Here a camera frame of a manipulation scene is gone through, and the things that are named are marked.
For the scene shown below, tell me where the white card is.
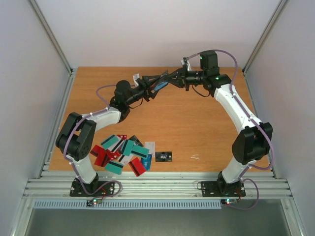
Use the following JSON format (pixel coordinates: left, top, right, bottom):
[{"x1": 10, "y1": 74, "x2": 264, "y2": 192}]
[{"x1": 145, "y1": 142, "x2": 156, "y2": 159}]

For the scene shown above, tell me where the teal card right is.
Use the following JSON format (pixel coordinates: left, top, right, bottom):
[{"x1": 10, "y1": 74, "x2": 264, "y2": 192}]
[{"x1": 131, "y1": 145, "x2": 150, "y2": 159}]

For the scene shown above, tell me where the teal card top left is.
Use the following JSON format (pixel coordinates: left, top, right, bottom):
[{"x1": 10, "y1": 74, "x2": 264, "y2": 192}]
[{"x1": 101, "y1": 134, "x2": 120, "y2": 149}]

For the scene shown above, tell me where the teal card middle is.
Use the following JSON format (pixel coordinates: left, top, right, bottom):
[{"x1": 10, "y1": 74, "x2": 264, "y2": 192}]
[{"x1": 121, "y1": 140, "x2": 134, "y2": 156}]

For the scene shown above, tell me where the grey slotted cable duct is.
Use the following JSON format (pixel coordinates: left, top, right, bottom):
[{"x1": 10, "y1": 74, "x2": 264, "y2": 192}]
[{"x1": 33, "y1": 199, "x2": 221, "y2": 210}]

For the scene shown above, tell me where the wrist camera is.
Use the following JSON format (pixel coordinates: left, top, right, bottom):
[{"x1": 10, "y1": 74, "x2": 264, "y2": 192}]
[
  {"x1": 133, "y1": 73, "x2": 140, "y2": 87},
  {"x1": 181, "y1": 57, "x2": 192, "y2": 71}
]

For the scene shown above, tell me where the red card with black stripe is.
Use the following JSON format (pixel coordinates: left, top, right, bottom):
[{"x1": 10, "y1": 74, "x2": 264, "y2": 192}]
[{"x1": 128, "y1": 158, "x2": 146, "y2": 177}]

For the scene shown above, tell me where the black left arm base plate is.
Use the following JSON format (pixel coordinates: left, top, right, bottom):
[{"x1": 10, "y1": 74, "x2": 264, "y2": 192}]
[{"x1": 69, "y1": 178, "x2": 116, "y2": 197}]

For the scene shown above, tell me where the right controller board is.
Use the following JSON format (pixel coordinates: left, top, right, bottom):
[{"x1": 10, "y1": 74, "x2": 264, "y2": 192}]
[{"x1": 221, "y1": 199, "x2": 238, "y2": 205}]

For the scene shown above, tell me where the red card left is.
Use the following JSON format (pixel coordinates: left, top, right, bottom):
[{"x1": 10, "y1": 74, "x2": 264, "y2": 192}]
[{"x1": 90, "y1": 145, "x2": 110, "y2": 167}]

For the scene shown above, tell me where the teal card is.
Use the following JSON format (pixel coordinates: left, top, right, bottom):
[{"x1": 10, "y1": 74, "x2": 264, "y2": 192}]
[
  {"x1": 121, "y1": 140, "x2": 134, "y2": 156},
  {"x1": 131, "y1": 145, "x2": 150, "y2": 159},
  {"x1": 101, "y1": 134, "x2": 120, "y2": 149},
  {"x1": 104, "y1": 161, "x2": 124, "y2": 175}
]

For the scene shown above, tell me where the left controller board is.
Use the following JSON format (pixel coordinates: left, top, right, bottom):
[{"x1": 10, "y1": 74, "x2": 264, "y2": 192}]
[{"x1": 86, "y1": 199, "x2": 102, "y2": 207}]

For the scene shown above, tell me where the blue card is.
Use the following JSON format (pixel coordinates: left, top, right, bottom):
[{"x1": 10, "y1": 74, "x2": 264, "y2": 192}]
[{"x1": 140, "y1": 153, "x2": 152, "y2": 171}]

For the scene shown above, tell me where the small red card top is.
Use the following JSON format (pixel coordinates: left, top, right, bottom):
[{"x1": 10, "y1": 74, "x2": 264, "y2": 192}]
[{"x1": 117, "y1": 134, "x2": 127, "y2": 140}]

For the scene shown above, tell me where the black vip card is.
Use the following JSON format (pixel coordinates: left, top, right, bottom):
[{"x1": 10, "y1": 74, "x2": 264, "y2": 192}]
[{"x1": 155, "y1": 151, "x2": 172, "y2": 162}]

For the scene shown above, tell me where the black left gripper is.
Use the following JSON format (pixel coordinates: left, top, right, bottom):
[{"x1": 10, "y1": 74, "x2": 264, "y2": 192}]
[{"x1": 126, "y1": 75, "x2": 162, "y2": 106}]

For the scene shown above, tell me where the black leather card holder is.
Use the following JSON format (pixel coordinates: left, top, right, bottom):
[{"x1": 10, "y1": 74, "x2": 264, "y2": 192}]
[{"x1": 154, "y1": 81, "x2": 168, "y2": 91}]

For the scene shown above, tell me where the controller board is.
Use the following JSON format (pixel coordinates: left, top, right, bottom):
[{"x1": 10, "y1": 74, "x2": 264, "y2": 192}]
[
  {"x1": 221, "y1": 199, "x2": 238, "y2": 205},
  {"x1": 86, "y1": 199, "x2": 102, "y2": 207}
]

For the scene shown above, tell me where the teal card front bottom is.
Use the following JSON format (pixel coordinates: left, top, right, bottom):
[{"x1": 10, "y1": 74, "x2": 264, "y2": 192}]
[{"x1": 104, "y1": 161, "x2": 124, "y2": 175}]

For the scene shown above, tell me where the black card in pile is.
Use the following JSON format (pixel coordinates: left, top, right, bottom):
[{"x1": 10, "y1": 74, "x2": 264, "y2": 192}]
[{"x1": 129, "y1": 135, "x2": 143, "y2": 147}]

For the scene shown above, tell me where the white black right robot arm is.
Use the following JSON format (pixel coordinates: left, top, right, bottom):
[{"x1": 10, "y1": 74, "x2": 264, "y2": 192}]
[{"x1": 153, "y1": 49, "x2": 273, "y2": 195}]

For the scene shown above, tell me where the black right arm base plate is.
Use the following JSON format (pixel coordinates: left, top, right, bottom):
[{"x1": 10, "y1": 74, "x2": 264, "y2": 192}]
[{"x1": 201, "y1": 181, "x2": 246, "y2": 197}]

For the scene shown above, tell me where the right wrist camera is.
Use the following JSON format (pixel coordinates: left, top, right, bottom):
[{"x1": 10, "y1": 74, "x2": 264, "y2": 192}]
[{"x1": 181, "y1": 57, "x2": 192, "y2": 71}]

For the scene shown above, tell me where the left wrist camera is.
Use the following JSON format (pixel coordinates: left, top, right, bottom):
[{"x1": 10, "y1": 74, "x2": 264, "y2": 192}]
[{"x1": 133, "y1": 73, "x2": 140, "y2": 87}]

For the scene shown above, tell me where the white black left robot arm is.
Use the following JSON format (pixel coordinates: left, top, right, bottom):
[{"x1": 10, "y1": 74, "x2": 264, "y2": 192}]
[{"x1": 55, "y1": 75, "x2": 162, "y2": 196}]

